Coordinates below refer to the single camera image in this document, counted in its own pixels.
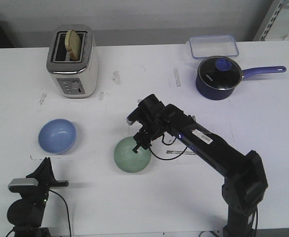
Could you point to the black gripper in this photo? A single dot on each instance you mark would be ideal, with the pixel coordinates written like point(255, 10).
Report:
point(153, 126)
point(45, 180)

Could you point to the green bowl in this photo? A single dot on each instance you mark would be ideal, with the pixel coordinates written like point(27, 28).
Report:
point(129, 161)

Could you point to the blue bowl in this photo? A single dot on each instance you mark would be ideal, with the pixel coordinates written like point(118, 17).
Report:
point(57, 136)

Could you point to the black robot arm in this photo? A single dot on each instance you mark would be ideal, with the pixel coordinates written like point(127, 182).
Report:
point(26, 214)
point(245, 180)

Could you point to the dark blue saucepan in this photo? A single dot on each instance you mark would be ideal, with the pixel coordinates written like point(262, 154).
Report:
point(214, 94)

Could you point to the white silver toaster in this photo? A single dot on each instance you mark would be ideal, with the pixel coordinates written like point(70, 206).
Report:
point(74, 79)

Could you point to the glass lid blue knob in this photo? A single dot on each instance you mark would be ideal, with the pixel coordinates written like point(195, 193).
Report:
point(219, 72)

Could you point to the clear plastic container blue rim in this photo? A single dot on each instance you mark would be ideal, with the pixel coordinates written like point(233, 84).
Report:
point(200, 47)

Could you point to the bread slice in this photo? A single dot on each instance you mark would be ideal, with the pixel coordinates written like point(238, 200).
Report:
point(73, 45)

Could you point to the metal shelving upright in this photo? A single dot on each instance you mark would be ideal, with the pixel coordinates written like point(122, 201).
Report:
point(269, 19)

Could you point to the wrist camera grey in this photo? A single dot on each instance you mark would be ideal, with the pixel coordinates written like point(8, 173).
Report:
point(135, 116)
point(23, 185)

